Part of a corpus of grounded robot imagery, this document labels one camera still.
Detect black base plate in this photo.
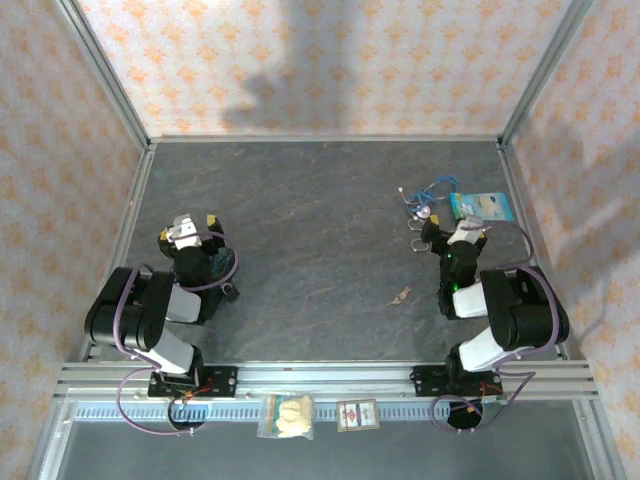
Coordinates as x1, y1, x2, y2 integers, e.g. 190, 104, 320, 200
411, 364, 503, 399
147, 365, 239, 400

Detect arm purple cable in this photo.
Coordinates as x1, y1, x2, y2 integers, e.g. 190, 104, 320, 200
114, 227, 241, 436
430, 222, 571, 435

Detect blue snack packet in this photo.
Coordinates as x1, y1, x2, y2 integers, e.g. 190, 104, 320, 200
449, 191, 517, 223

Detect aluminium frame post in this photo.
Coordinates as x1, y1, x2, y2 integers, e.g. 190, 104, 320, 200
498, 0, 595, 146
53, 0, 152, 147

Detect aluminium side frame rail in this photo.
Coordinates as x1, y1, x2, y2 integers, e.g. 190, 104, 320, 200
496, 141, 570, 362
78, 143, 157, 362

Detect clear bag of crackers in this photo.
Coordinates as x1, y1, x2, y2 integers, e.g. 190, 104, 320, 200
256, 392, 317, 442

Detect blue stethoscope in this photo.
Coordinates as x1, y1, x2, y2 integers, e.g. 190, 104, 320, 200
397, 174, 462, 252

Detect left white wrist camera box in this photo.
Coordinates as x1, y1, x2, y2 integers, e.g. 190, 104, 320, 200
166, 214, 201, 249

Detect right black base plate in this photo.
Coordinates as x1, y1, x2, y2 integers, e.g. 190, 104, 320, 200
411, 364, 503, 399

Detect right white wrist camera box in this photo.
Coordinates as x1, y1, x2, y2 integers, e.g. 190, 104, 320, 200
446, 218, 487, 246

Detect aluminium mounting rail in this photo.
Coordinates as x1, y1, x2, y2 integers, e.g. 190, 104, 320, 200
53, 358, 600, 402

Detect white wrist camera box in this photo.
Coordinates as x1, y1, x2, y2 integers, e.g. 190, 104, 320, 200
166, 214, 201, 249
446, 218, 487, 246

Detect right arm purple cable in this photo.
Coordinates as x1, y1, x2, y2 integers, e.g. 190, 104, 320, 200
430, 222, 571, 435

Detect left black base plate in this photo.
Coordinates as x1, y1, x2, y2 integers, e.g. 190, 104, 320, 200
147, 365, 239, 400

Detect playing card box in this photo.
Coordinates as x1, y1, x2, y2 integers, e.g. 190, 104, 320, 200
335, 397, 381, 433

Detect aluminium rear frame rail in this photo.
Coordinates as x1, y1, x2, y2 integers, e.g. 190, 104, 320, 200
148, 134, 504, 146

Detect grey slotted cable duct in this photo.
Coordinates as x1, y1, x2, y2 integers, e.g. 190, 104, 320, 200
71, 401, 582, 423

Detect starry night tin box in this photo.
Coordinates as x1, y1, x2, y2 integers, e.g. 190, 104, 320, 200
206, 243, 238, 307

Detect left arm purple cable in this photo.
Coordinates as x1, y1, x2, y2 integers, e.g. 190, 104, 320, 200
114, 227, 241, 436

